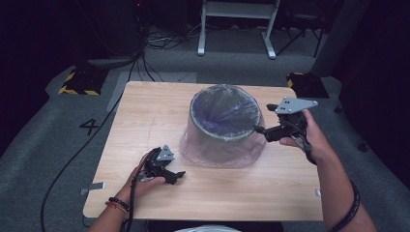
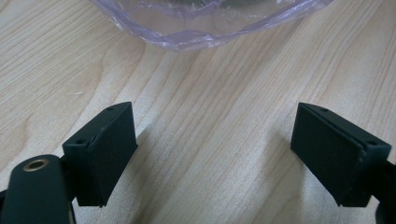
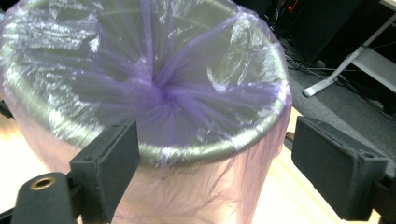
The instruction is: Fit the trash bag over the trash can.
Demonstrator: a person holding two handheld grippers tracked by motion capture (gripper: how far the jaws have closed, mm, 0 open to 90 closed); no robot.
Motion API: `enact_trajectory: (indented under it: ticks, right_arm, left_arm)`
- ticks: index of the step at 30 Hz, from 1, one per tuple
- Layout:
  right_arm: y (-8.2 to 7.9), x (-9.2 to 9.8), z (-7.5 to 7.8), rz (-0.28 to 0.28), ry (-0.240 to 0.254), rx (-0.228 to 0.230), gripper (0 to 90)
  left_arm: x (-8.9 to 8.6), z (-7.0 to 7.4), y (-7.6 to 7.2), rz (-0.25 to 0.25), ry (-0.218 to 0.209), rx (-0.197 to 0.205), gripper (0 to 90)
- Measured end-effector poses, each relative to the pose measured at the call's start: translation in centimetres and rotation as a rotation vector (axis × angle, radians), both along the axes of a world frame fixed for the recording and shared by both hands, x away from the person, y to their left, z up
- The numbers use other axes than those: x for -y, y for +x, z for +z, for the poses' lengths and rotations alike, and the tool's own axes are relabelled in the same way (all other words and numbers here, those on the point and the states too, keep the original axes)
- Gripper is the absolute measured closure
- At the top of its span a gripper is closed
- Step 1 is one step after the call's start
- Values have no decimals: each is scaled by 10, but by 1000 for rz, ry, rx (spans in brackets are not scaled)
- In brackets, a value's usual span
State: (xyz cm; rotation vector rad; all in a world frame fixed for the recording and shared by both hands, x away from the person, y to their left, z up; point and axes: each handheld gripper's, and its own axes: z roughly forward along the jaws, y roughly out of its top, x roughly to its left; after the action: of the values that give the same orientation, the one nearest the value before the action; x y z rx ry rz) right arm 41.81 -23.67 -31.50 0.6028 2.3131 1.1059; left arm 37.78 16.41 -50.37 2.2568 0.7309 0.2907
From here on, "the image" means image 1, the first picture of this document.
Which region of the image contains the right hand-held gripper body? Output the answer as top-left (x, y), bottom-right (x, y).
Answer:
top-left (275, 97), bottom-right (319, 140)

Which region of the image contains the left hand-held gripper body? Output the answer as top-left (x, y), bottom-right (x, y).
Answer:
top-left (143, 144), bottom-right (175, 186)

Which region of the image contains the purple plastic trash bag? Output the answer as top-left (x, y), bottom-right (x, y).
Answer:
top-left (178, 83), bottom-right (268, 169)

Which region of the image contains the light green trash bin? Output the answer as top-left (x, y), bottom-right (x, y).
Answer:
top-left (189, 84), bottom-right (263, 163)

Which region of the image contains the person's right hand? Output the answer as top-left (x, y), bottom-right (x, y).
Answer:
top-left (278, 108), bottom-right (334, 164)

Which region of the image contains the person's left hand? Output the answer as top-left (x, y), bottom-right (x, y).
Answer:
top-left (114, 151), bottom-right (166, 208)

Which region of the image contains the black yellow striped base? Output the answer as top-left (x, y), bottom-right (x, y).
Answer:
top-left (57, 67), bottom-right (109, 97)
top-left (286, 72), bottom-right (331, 100)

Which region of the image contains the person's white clothing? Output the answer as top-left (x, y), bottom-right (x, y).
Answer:
top-left (173, 224), bottom-right (243, 232)

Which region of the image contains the black tripod stand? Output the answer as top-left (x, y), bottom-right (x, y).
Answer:
top-left (277, 13), bottom-right (325, 59)

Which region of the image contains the gray pillar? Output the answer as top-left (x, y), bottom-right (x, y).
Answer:
top-left (309, 0), bottom-right (371, 78)

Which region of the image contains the black wristband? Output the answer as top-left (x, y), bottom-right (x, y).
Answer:
top-left (328, 181), bottom-right (361, 232)

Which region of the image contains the dark equipment stand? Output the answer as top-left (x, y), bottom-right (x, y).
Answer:
top-left (75, 0), bottom-right (144, 71)

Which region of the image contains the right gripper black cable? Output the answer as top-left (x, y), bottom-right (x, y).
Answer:
top-left (288, 133), bottom-right (318, 166)

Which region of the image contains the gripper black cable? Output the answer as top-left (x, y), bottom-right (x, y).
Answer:
top-left (288, 133), bottom-right (318, 166)
top-left (120, 146), bottom-right (162, 232)

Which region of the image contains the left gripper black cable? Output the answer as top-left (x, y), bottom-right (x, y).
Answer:
top-left (120, 146), bottom-right (162, 232)

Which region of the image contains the black bead bracelet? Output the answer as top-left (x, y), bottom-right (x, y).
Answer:
top-left (108, 196), bottom-right (131, 213)

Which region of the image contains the orange bracelet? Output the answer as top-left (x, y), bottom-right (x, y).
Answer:
top-left (104, 201), bottom-right (129, 215)

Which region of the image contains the long black floor cable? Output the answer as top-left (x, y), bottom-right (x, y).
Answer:
top-left (40, 47), bottom-right (146, 232)

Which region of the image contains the white metal desk frame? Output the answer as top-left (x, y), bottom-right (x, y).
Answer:
top-left (196, 0), bottom-right (281, 61)

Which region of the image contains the bundle of floor cables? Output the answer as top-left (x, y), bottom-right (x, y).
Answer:
top-left (144, 27), bottom-right (202, 51)

